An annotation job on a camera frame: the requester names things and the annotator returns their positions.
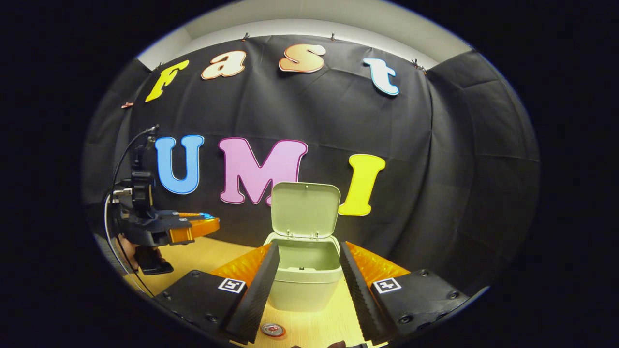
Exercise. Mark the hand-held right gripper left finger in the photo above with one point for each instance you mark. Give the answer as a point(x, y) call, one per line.
point(254, 299)

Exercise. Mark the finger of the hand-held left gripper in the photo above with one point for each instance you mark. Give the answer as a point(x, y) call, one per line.
point(198, 229)
point(176, 216)

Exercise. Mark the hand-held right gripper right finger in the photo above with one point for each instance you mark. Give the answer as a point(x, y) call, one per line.
point(362, 299)

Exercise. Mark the red pop can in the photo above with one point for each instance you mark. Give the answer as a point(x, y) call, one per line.
point(273, 330)

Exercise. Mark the pale green desktop garbage bin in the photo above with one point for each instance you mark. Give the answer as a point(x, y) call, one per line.
point(304, 290)

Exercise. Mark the wooden desktop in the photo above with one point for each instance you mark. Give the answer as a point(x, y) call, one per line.
point(213, 253)

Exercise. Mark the black backdrop cloth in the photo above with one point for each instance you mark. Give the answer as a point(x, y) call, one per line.
point(387, 125)

